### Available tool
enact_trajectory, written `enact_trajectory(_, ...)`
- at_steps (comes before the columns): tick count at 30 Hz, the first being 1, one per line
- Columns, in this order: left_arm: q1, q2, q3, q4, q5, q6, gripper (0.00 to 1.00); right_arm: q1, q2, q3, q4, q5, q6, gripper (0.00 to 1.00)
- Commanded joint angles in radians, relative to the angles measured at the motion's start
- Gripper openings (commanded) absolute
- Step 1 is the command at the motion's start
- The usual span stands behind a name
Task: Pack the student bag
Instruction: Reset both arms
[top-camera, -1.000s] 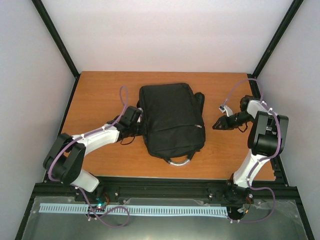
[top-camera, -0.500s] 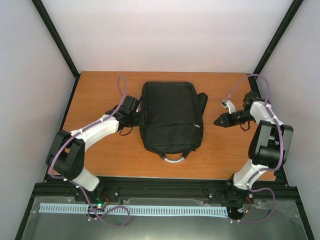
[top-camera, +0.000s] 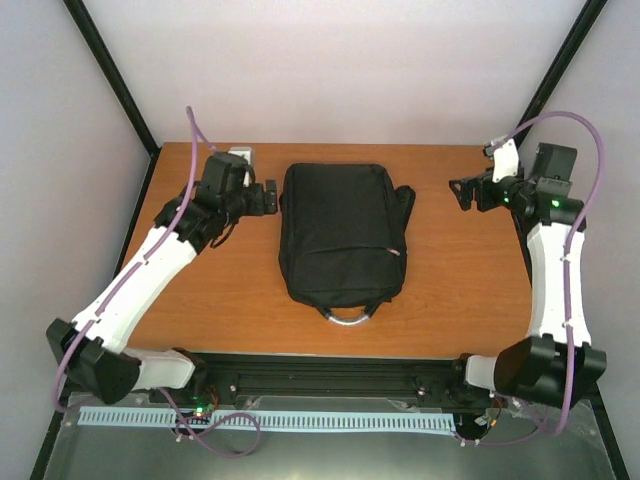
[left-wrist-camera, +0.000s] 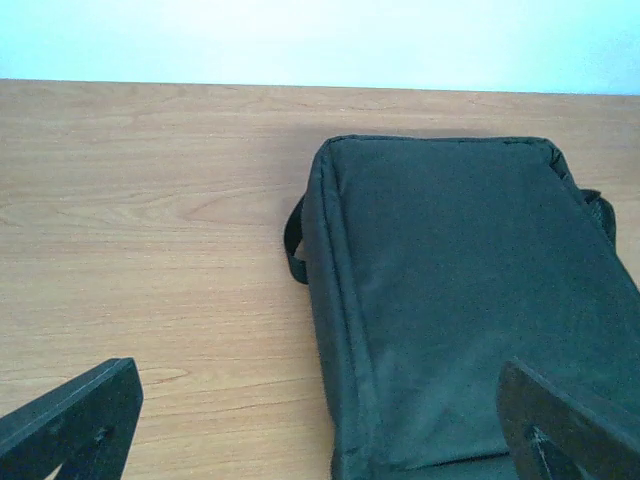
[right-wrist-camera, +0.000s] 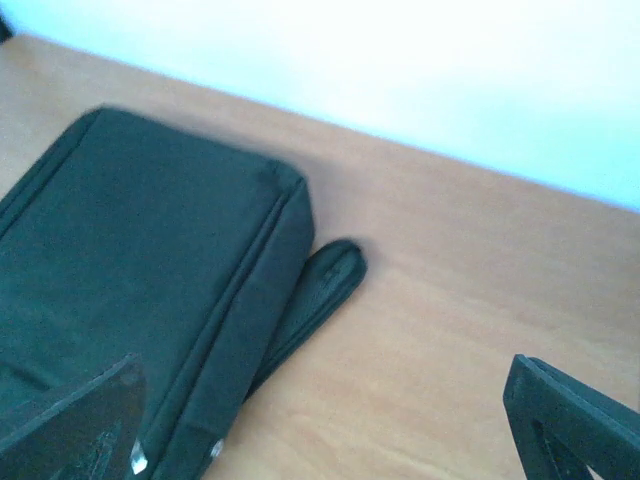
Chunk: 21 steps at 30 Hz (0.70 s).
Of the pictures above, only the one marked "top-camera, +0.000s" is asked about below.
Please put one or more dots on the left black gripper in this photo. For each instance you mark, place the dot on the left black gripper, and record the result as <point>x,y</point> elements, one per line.
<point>258,204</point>

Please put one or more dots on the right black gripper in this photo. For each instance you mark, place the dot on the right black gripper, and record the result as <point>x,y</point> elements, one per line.
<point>466,198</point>

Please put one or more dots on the black student bag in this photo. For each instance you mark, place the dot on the black student bag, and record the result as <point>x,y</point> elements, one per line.
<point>343,235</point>

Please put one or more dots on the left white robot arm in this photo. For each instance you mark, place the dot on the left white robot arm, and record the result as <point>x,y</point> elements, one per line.
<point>92,350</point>

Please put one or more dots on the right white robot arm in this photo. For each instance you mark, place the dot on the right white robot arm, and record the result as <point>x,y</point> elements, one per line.
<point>550,300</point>

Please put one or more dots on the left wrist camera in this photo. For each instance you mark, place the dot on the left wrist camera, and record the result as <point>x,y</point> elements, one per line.
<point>245,152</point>

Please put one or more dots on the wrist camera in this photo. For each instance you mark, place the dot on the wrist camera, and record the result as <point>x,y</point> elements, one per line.
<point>505,157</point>
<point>245,152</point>

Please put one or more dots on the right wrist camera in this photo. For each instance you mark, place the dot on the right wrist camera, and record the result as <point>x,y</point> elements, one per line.
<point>505,157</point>

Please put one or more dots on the silver bag handle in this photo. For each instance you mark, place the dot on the silver bag handle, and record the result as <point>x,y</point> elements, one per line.
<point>348,321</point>

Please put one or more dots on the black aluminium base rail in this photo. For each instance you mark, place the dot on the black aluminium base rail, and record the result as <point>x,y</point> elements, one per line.
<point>232,378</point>

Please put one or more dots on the right black frame post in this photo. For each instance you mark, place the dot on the right black frame post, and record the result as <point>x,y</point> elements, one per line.
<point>570,46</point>

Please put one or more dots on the black frame post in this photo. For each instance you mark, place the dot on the black frame post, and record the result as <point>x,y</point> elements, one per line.
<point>570,46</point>
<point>90,33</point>

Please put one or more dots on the left black frame post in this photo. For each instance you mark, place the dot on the left black frame post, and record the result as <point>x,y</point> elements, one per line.
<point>90,33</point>

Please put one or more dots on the light blue cable duct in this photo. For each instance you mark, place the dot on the light blue cable duct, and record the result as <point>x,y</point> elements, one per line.
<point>279,421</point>

